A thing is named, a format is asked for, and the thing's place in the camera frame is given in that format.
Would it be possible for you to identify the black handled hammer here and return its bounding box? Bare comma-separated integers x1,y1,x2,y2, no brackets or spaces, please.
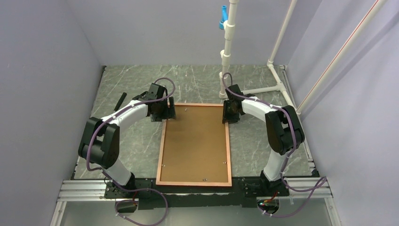
113,92,127,112

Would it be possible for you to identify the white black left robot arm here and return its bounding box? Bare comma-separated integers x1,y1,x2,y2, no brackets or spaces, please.
78,83,176,198

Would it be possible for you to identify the white pole with red stripe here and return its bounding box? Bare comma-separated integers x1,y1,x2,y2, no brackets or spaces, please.
296,0,387,114

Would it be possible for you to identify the brown cardboard backing board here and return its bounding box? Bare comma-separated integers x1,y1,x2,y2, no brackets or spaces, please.
159,105,230,184

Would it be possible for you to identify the aluminium extrusion frame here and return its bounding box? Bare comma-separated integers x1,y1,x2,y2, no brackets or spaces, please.
49,67,342,226

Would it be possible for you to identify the red picture frame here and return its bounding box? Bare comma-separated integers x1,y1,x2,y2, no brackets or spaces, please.
155,102,233,188

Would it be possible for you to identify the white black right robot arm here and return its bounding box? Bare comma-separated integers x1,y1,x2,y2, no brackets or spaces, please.
222,84,305,195

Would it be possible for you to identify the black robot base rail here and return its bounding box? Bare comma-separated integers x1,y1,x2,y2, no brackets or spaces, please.
104,177,289,210

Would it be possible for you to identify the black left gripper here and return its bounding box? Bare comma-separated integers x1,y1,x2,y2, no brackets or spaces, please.
151,97,176,122

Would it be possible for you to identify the blue pipe fitting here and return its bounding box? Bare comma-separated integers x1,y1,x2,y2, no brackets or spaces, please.
219,5,228,30

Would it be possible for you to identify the white PVC pipe stand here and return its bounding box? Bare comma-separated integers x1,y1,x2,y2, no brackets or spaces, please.
216,0,297,105

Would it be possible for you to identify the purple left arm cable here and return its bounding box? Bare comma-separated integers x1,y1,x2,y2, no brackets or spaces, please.
86,77,176,226

